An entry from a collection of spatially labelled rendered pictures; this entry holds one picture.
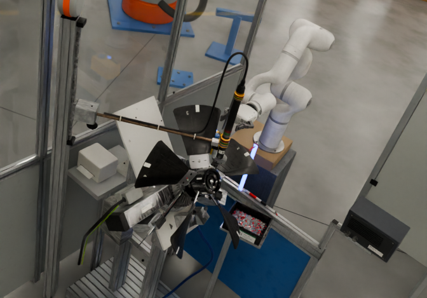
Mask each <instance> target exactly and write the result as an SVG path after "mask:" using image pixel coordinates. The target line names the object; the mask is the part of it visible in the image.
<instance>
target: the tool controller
mask: <svg viewBox="0 0 427 298"><path fill-rule="evenodd" d="M409 230H410V227H409V226H408V225H406V224H404V223H403V222H401V221H400V220H398V219H397V218H395V217H394V216H392V215H391V214H389V213H388V212H386V211H385V210H383V209H382V208H380V207H378V206H377V205H375V204H374V203H373V202H371V201H369V200H368V199H367V198H365V197H363V196H360V197H359V198H358V199H357V200H356V202H355V203H354V204H353V206H352V207H351V208H350V209H349V211H348V214H347V216H346V218H345V220H344V222H343V224H342V226H341V228H340V231H341V232H343V233H344V234H345V236H347V237H350V238H351V239H352V241H354V242H357V243H359V244H360V245H361V246H363V247H364V248H366V249H367V250H368V251H370V252H372V253H373V254H374V255H376V256H377V257H379V258H380V259H381V260H383V261H384V262H388V261H389V260H390V258H391V257H392V255H393V254H394V253H395V251H396V250H397V248H398V247H399V245H400V244H401V242H402V241H403V239H404V238H405V236H406V235H407V233H408V232H409Z"/></svg>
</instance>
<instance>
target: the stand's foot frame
mask: <svg viewBox="0 0 427 298"><path fill-rule="evenodd" d="M113 259H114V256H113V257H111V258H110V259H109V260H108V261H106V262H104V263H103V264H101V265H100V266H99V267H97V268H96V269H94V270H93V271H91V272H90V273H88V274H87V275H86V276H84V277H82V278H81V279H80V280H78V281H77V282H76V283H74V284H72V285H71V286H70V287H68V288H67V290H66V298H139V295H140V290H141V287H142V282H143V279H144V274H145V271H146V267H145V266H144V265H143V264H141V263H140V262H139V261H138V260H137V259H136V258H135V257H134V256H133V255H132V254H131V256H130V261H129V265H128V271H127V274H126V280H125V284H124V285H123V286H121V287H120V288H118V289H117V291H115V292H113V291H112V290H111V289H109V288H108V287H109V280H110V277H111V270H112V263H113ZM170 291H172V290H171V289H169V288H168V287H167V286H166V285H165V284H164V283H163V282H162V281H161V280H159V283H158V287H157V291H156V295H155V298H162V297H164V296H165V295H166V294H167V293H169V292H170ZM167 298H180V297H179V296H178V295H177V294H175V293H174V292H173V293H172V294H170V295H169V296H168V297H167Z"/></svg>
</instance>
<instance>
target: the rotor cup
mask: <svg viewBox="0 0 427 298"><path fill-rule="evenodd" d="M189 169H190V170H194V171H197V172H198V173H197V175H196V176H195V177H194V178H193V179H192V180H191V181H190V183H188V185H186V186H183V185H182V189H183V191H184V193H185V194H186V195H187V196H188V197H190V198H195V196H196V193H197V191H199V194H198V197H200V196H201V195H210V194H215V193H217V192H218V191H219V189H220V186H221V177H220V174H219V172H218V171H217V170H216V169H214V168H196V169H191V168H190V167H189ZM197 178H202V179H198V180H197ZM211 179H213V184H211V183H210V180H211ZM202 193H207V194H202ZM198 197H197V198H198Z"/></svg>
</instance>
